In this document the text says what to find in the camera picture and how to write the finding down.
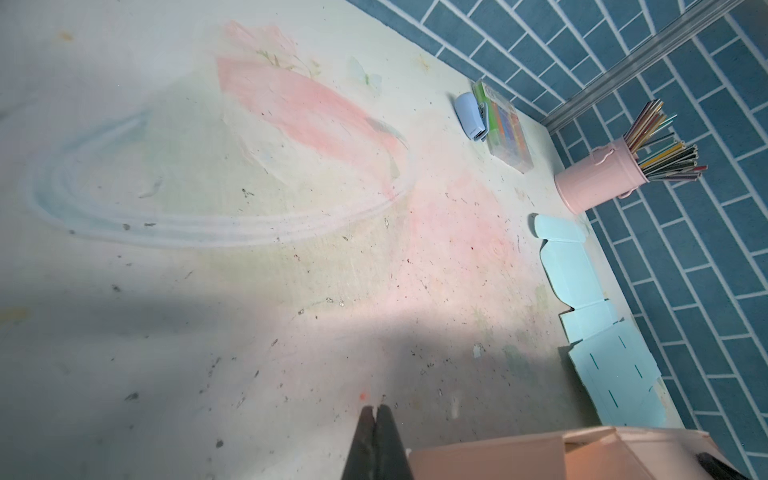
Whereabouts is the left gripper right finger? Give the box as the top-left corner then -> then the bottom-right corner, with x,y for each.
374,404 -> 414,480

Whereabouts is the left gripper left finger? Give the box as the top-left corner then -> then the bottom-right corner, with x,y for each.
341,406 -> 376,480

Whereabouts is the pink cardboard box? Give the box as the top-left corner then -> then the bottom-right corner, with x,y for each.
408,426 -> 746,479

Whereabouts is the light blue cardboard box blank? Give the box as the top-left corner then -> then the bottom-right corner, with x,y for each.
533,214 -> 667,428

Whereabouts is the coloured marker pack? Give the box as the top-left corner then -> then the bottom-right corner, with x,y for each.
472,81 -> 533,174

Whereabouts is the pink pencil cup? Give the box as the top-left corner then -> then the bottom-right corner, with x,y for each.
554,137 -> 649,215

